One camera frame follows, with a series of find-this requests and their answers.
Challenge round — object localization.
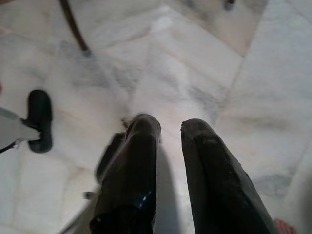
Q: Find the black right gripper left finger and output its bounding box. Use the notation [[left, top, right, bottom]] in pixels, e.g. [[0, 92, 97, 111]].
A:
[[89, 113, 161, 234]]

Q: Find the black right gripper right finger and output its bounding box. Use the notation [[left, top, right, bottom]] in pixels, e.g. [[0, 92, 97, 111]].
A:
[[180, 118, 279, 234]]

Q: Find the black metal table leg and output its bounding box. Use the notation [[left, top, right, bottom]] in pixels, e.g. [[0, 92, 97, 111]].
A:
[[59, 0, 92, 57]]

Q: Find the grey robot lower leg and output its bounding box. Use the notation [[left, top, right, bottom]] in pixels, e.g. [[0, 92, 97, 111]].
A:
[[0, 106, 41, 150]]

